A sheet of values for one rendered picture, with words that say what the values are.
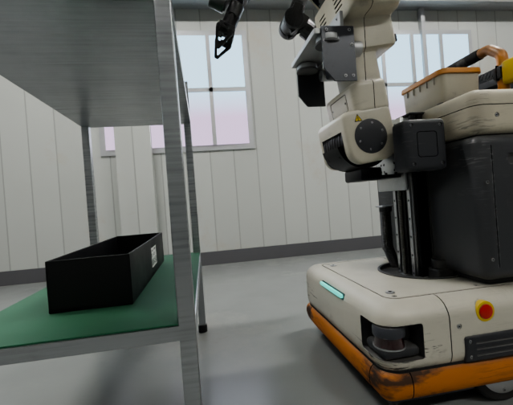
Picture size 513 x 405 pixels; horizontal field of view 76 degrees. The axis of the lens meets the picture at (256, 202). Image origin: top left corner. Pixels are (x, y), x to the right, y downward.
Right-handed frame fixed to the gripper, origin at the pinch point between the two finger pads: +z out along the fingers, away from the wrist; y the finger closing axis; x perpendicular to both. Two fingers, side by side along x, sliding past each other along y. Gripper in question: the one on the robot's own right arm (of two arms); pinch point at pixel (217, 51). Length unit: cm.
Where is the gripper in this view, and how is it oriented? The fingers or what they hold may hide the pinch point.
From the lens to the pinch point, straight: 138.0
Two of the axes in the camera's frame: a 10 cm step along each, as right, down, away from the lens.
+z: -3.8, 9.2, -0.6
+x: 9.1, 3.9, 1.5
